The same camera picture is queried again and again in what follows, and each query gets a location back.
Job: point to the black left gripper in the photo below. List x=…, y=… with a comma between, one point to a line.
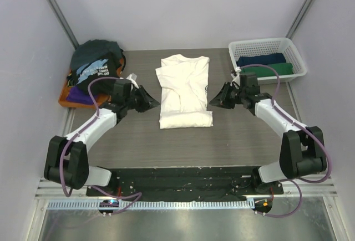
x=148, y=102

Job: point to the rolled navy t shirt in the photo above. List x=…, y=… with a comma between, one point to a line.
x=269, y=59

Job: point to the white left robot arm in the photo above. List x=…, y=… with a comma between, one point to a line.
x=67, y=157

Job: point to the white plastic basket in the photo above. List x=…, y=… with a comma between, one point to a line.
x=255, y=47

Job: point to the orange wooden tray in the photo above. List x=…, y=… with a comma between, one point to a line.
x=101, y=98

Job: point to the black printed t shirt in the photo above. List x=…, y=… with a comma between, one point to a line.
x=104, y=66

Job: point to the dark teal t shirt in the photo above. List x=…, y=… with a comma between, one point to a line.
x=93, y=50

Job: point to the white slotted cable duct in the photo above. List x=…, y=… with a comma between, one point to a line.
x=108, y=204

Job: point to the rolled green t shirt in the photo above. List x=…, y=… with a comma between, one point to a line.
x=263, y=71

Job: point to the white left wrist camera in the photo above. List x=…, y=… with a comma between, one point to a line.
x=132, y=77

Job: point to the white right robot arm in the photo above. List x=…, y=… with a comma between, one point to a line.
x=302, y=147

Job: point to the white t shirt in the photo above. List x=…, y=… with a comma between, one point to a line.
x=184, y=83

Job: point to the right aluminium frame post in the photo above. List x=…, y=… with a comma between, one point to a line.
x=301, y=15

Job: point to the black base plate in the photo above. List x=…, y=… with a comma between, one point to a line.
x=188, y=184

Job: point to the purple t shirt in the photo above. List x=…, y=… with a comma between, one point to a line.
x=78, y=96

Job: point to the left aluminium frame post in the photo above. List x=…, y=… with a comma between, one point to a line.
x=63, y=22

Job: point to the aluminium frame post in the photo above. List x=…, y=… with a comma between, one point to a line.
x=301, y=15
x=63, y=22

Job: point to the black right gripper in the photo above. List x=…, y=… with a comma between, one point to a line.
x=230, y=96

